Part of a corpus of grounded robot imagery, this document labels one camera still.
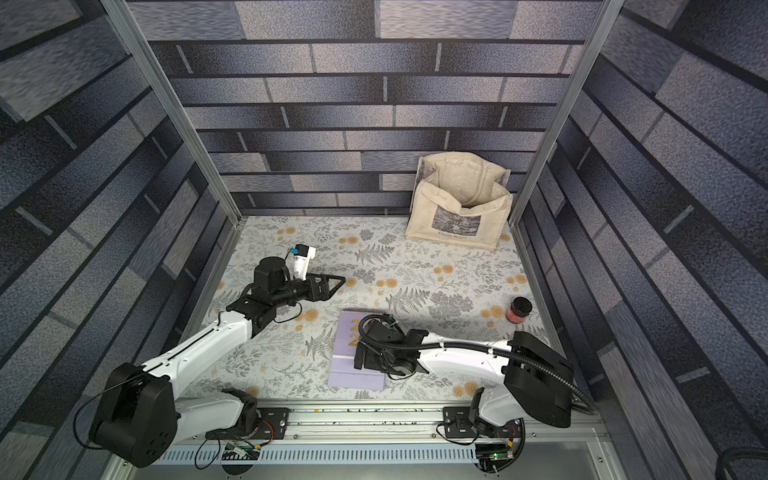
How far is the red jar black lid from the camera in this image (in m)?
0.88

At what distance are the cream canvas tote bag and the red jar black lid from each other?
10.4 inches

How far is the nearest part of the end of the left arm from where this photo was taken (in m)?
0.62

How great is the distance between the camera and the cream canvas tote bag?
960mm

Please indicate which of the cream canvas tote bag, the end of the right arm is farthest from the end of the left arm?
the cream canvas tote bag

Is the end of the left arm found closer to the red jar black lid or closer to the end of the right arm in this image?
the end of the right arm

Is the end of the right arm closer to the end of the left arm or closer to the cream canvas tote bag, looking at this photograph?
the end of the left arm

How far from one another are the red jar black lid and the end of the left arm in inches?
22.0

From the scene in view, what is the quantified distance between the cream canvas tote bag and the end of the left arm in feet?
1.53

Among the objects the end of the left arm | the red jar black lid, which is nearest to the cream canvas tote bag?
the red jar black lid

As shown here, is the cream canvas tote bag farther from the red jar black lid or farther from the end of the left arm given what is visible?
the end of the left arm
